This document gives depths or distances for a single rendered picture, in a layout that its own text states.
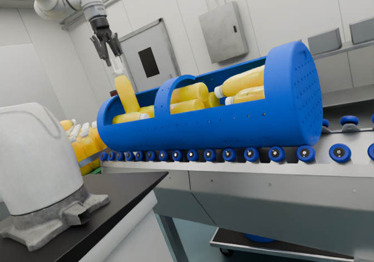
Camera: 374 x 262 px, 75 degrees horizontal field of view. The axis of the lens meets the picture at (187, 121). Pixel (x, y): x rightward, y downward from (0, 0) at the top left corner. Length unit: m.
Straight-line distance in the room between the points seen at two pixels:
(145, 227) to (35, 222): 0.23
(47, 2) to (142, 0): 4.08
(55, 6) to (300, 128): 1.03
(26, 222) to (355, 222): 0.73
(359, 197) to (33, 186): 0.70
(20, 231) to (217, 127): 0.52
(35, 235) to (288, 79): 0.62
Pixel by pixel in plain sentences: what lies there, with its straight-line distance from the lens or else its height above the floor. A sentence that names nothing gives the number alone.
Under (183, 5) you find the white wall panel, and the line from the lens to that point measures 4.73.
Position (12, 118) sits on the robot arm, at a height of 1.27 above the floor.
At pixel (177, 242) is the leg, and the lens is 1.63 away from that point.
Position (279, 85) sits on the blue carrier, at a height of 1.15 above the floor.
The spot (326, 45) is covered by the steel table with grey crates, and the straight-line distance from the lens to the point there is 3.41.
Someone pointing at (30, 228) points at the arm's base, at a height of 1.06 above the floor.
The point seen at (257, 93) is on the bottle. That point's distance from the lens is 0.69.
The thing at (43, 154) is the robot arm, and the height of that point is 1.19.
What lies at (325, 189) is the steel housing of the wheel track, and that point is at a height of 0.88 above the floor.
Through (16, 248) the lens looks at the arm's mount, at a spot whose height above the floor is 1.03.
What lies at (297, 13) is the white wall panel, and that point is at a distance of 4.17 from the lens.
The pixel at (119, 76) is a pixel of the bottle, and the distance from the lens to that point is 1.15.
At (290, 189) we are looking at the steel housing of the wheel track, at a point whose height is 0.87.
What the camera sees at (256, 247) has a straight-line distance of 1.67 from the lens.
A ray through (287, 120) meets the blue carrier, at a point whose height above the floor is 1.07.
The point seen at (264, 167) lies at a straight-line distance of 0.74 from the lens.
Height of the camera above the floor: 1.26
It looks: 12 degrees down
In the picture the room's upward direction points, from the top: 19 degrees counter-clockwise
